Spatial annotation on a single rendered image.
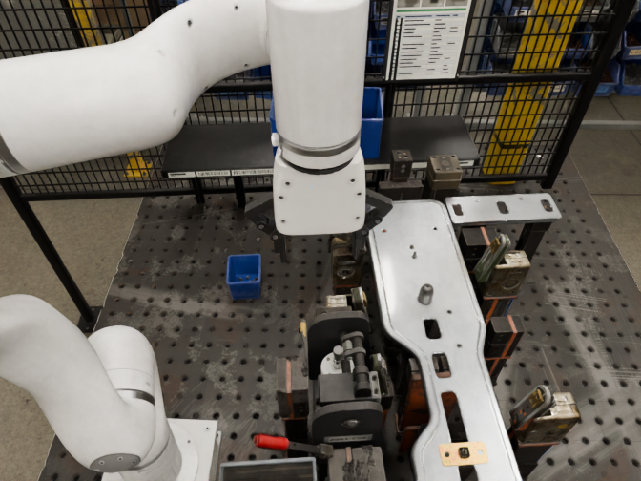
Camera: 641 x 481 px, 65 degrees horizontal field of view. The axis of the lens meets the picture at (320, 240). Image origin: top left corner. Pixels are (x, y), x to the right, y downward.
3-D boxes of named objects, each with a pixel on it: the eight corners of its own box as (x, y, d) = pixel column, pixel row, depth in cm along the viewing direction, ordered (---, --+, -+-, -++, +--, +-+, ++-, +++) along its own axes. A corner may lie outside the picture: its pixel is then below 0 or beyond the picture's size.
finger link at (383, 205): (327, 187, 55) (324, 223, 59) (397, 187, 55) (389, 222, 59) (327, 180, 56) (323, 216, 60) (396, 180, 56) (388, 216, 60)
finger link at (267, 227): (255, 227, 57) (260, 265, 62) (283, 226, 57) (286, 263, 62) (256, 208, 59) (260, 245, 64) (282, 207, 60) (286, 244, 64)
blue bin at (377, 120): (380, 159, 141) (383, 119, 132) (272, 157, 142) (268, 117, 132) (377, 125, 152) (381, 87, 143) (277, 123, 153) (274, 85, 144)
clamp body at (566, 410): (536, 489, 114) (598, 428, 88) (483, 492, 113) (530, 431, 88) (523, 448, 120) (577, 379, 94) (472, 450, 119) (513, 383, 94)
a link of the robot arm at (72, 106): (46, 94, 52) (327, 47, 56) (24, 196, 42) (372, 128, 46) (0, 7, 45) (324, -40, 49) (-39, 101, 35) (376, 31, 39)
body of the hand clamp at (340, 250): (355, 336, 140) (362, 254, 115) (330, 337, 140) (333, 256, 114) (353, 318, 144) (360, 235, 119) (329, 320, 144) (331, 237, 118)
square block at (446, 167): (440, 260, 160) (464, 172, 133) (415, 261, 159) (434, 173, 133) (434, 240, 165) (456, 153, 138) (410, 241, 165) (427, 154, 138)
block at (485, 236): (481, 313, 146) (507, 249, 125) (443, 315, 145) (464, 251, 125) (472, 286, 152) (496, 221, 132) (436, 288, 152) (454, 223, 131)
